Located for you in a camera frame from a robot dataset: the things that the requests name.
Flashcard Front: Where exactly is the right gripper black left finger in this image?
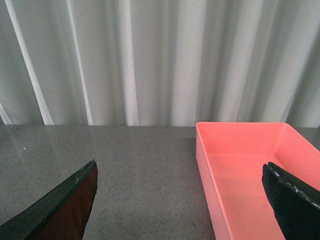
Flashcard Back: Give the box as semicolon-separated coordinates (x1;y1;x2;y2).
0;160;98;240

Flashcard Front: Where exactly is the white pleated curtain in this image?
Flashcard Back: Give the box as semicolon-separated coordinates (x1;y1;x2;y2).
0;0;320;128

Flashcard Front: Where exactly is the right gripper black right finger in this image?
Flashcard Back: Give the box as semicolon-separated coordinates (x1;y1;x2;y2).
261;162;320;240

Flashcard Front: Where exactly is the pink plastic bin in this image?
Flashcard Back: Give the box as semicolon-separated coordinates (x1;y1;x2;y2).
196;122;320;240

